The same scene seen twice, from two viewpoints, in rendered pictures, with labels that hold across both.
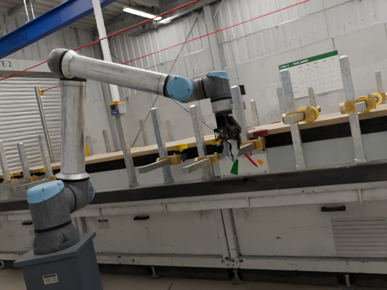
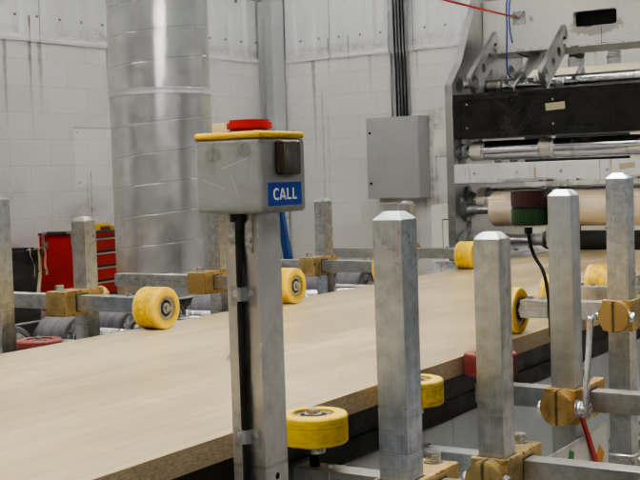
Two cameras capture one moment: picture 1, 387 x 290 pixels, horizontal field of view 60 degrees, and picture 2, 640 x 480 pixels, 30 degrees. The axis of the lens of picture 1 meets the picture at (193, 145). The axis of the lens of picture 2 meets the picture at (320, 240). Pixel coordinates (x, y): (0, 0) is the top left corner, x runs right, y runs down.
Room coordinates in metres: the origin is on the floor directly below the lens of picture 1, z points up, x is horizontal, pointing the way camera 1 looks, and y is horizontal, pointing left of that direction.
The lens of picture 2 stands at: (1.94, 1.45, 1.18)
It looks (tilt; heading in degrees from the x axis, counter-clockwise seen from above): 3 degrees down; 273
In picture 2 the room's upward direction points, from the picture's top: 2 degrees counter-clockwise
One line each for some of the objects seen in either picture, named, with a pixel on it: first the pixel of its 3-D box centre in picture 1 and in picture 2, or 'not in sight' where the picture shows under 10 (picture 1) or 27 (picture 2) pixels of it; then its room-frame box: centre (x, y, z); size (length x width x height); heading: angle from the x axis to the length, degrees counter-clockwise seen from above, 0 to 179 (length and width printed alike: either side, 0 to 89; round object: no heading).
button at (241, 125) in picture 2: not in sight; (249, 130); (2.06, 0.41, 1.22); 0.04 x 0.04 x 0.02
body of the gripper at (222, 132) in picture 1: (225, 126); not in sight; (1.40, -0.14, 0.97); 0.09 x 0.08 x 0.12; 150
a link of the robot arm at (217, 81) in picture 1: (218, 86); not in sight; (1.41, -0.15, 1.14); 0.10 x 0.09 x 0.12; 75
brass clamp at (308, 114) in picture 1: (298, 116); (626, 312); (1.55, -0.50, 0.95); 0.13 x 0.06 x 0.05; 61
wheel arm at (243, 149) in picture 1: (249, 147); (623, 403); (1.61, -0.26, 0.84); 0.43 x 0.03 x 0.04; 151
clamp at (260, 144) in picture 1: (250, 145); (570, 400); (1.68, -0.28, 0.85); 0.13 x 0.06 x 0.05; 61
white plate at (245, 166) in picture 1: (242, 166); (577, 475); (1.68, -0.22, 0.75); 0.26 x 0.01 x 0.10; 61
